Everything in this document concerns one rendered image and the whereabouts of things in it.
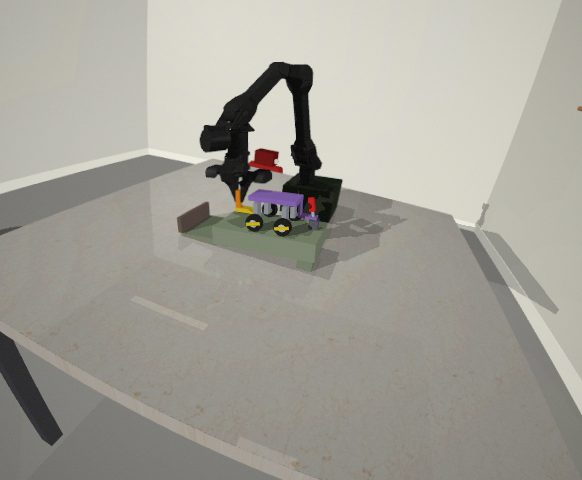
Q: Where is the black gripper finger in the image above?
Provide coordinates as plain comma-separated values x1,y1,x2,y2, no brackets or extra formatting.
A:
239,180,252,203
224,181,239,201

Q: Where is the red-headed metal pin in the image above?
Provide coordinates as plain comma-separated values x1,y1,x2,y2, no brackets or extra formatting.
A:
308,197,316,217

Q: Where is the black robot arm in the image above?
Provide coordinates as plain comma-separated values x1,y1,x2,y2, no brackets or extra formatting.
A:
199,62,323,186

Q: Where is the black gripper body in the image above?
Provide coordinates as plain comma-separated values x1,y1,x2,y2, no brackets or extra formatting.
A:
205,149,272,184

